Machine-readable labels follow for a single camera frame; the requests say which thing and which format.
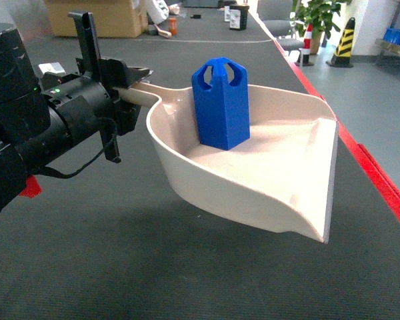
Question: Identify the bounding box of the beige plastic dustpan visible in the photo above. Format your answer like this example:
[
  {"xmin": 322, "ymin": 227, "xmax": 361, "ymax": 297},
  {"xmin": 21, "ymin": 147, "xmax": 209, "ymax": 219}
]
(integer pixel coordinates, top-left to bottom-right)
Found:
[{"xmin": 119, "ymin": 83, "xmax": 339, "ymax": 243}]

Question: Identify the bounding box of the green potted plant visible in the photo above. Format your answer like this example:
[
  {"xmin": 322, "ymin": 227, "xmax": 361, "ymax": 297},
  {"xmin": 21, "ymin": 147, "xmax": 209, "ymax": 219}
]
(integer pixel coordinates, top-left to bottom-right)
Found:
[{"xmin": 293, "ymin": 0, "xmax": 349, "ymax": 55}]

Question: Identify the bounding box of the small white box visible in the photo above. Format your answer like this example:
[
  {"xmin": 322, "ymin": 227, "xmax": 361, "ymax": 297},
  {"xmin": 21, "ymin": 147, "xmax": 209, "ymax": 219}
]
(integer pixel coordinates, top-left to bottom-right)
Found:
[{"xmin": 224, "ymin": 5, "xmax": 231, "ymax": 22}]

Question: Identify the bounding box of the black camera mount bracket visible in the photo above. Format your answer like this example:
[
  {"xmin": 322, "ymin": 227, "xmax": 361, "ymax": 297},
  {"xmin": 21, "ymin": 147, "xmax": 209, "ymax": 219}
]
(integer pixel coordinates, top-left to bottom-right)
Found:
[{"xmin": 68, "ymin": 11, "xmax": 121, "ymax": 163}]

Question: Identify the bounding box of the yellow black traffic cone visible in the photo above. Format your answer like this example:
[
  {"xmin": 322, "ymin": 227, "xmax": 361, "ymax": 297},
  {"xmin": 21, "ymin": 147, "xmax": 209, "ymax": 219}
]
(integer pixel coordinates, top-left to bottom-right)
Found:
[{"xmin": 326, "ymin": 17, "xmax": 356, "ymax": 68}]

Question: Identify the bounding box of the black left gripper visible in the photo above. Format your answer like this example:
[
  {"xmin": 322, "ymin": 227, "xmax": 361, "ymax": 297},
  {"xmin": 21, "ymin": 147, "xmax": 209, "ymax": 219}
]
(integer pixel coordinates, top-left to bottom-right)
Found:
[{"xmin": 39, "ymin": 58, "xmax": 153, "ymax": 146}]

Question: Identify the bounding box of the orange bottle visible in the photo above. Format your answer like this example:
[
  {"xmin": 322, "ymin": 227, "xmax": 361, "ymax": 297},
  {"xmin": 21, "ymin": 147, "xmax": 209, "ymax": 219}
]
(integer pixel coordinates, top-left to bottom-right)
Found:
[{"xmin": 168, "ymin": 17, "xmax": 178, "ymax": 35}]

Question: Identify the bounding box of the black white box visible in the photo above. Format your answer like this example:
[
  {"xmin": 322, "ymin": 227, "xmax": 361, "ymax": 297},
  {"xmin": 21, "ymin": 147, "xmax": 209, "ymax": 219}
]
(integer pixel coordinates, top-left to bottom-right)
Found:
[{"xmin": 229, "ymin": 4, "xmax": 249, "ymax": 31}]

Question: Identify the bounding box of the red white traffic cone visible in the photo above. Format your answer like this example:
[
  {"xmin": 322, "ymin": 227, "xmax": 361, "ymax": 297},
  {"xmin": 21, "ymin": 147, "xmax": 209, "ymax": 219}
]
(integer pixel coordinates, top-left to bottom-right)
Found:
[{"xmin": 295, "ymin": 24, "xmax": 314, "ymax": 67}]

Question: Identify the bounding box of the wooden handled brush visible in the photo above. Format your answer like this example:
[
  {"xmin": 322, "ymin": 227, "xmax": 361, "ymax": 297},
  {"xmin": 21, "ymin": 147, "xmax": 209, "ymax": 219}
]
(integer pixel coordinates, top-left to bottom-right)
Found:
[{"xmin": 146, "ymin": 24, "xmax": 173, "ymax": 39}]

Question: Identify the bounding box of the red plastic tag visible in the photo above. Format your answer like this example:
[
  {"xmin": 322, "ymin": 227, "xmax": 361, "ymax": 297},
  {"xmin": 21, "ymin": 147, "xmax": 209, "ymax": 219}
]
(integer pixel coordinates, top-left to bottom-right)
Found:
[{"xmin": 19, "ymin": 175, "xmax": 42, "ymax": 199}]

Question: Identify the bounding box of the large cardboard box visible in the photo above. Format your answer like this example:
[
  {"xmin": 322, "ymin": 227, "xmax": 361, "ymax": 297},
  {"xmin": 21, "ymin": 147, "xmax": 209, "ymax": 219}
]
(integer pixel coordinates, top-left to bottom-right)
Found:
[{"xmin": 45, "ymin": 0, "xmax": 148, "ymax": 38}]

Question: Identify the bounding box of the blue plastic part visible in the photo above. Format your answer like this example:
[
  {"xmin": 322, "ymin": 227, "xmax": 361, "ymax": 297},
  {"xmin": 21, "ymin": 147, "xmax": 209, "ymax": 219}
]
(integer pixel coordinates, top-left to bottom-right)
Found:
[{"xmin": 191, "ymin": 57, "xmax": 250, "ymax": 151}]

